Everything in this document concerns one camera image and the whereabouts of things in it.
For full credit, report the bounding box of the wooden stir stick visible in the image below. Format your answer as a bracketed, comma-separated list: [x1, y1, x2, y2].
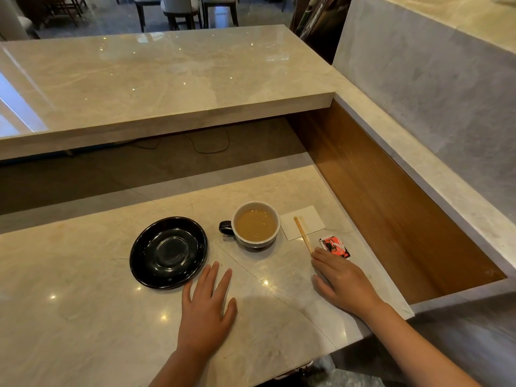
[294, 216, 313, 254]

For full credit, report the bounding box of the red and white sachet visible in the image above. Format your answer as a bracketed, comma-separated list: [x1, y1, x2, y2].
[319, 235, 351, 260]

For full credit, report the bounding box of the dark cup with white inside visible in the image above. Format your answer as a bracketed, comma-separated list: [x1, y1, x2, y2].
[219, 201, 281, 252]

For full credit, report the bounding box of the black cable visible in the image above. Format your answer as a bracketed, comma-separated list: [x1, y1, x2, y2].
[133, 130, 231, 154]

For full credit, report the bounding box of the person's right hand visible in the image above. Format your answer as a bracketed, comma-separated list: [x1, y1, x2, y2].
[311, 248, 385, 319]

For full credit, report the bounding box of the light brown coffee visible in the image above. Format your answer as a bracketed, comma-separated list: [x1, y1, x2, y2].
[235, 209, 278, 241]

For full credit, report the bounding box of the grey patterned clothing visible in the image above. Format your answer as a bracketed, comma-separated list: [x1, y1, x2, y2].
[258, 354, 365, 387]

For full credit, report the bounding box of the person's left forearm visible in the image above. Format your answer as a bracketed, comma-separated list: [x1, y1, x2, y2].
[148, 347, 218, 387]

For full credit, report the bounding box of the person's right forearm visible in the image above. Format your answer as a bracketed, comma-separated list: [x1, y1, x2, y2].
[365, 301, 481, 387]

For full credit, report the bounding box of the black saucer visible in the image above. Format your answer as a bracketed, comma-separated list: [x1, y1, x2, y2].
[129, 216, 209, 290]

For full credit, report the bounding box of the person's left hand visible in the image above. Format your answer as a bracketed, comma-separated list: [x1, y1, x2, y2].
[177, 261, 238, 358]

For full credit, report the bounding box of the brown wooden chair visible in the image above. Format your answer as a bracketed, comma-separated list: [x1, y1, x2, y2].
[44, 0, 88, 27]

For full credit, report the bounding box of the grey upholstered chair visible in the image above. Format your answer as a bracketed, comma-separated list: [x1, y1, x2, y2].
[134, 0, 163, 33]
[201, 0, 239, 27]
[160, 0, 203, 31]

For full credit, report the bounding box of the dark leaning board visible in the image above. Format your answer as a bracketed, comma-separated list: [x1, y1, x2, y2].
[290, 0, 354, 66]

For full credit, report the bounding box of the white paper napkin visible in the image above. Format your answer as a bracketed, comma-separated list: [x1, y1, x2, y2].
[280, 205, 326, 242]

